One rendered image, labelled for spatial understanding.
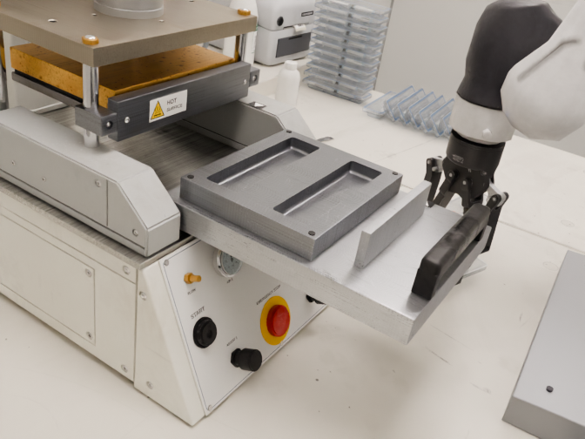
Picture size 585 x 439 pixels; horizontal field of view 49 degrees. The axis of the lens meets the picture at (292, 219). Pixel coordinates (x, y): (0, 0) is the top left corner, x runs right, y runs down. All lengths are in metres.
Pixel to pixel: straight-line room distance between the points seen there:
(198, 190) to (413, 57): 2.63
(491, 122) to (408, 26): 2.36
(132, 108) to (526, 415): 0.57
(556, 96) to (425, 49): 2.47
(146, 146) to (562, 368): 0.60
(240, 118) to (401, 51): 2.41
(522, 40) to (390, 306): 0.41
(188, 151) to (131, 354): 0.29
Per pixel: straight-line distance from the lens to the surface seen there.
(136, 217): 0.64
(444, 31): 3.16
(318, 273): 0.59
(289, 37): 1.74
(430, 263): 0.58
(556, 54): 0.75
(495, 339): 0.96
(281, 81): 1.43
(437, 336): 0.92
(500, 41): 0.85
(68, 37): 0.69
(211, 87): 0.79
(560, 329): 0.95
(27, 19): 0.74
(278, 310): 0.80
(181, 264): 0.68
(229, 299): 0.74
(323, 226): 0.62
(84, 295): 0.75
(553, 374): 0.87
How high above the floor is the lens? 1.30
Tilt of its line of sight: 30 degrees down
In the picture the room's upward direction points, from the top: 10 degrees clockwise
